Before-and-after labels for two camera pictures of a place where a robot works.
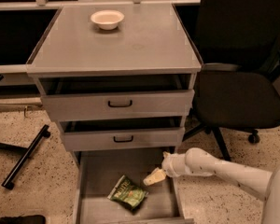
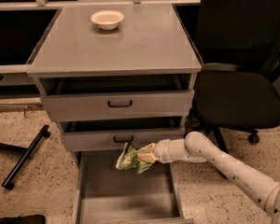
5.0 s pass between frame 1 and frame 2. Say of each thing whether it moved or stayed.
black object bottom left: stayed
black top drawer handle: stayed
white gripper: moved
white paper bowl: stayed
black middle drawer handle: stayed
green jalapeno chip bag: moved
